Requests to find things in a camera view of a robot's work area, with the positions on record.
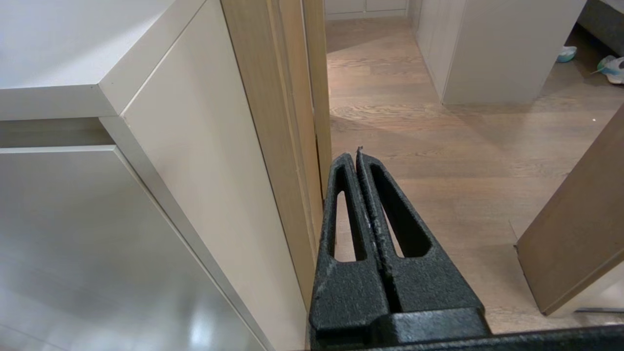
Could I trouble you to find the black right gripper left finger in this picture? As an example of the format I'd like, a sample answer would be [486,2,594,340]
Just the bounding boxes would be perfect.
[309,153,391,350]

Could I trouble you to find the white cabinet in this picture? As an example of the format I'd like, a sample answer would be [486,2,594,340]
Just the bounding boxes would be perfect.
[0,0,312,351]

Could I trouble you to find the light wooden door frame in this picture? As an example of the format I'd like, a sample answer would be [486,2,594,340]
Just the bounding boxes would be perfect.
[221,0,333,305]

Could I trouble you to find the white and teal sneaker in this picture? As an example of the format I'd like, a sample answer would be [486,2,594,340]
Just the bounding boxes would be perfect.
[591,55,624,85]

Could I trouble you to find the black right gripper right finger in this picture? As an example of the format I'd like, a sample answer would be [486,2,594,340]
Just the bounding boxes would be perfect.
[356,148,487,313]

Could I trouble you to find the brown wooden door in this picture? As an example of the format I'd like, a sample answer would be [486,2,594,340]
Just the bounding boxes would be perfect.
[514,105,624,317]

